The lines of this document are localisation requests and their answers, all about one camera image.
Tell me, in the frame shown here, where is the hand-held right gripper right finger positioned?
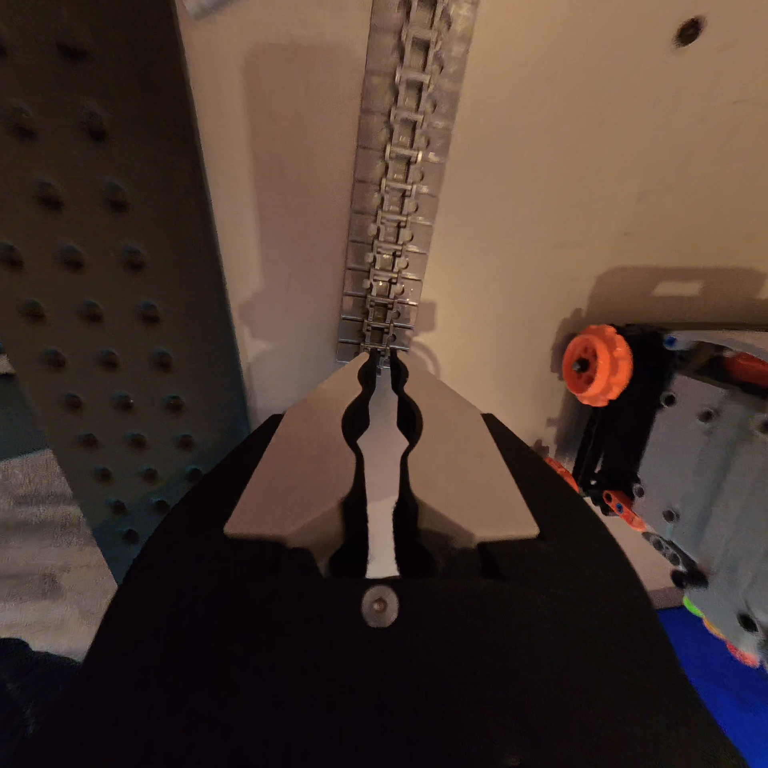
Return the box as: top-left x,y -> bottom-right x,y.
387,352 -> 540,578

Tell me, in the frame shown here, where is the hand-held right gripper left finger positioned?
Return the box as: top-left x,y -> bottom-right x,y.
222,352 -> 376,578

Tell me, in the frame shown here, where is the grey toy track chain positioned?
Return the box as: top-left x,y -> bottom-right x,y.
336,0 -> 481,376

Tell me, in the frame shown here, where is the toy vehicle with orange wheels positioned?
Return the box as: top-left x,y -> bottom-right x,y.
543,324 -> 768,670

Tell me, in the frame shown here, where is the dark studded panel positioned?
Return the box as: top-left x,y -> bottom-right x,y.
0,0 -> 250,583

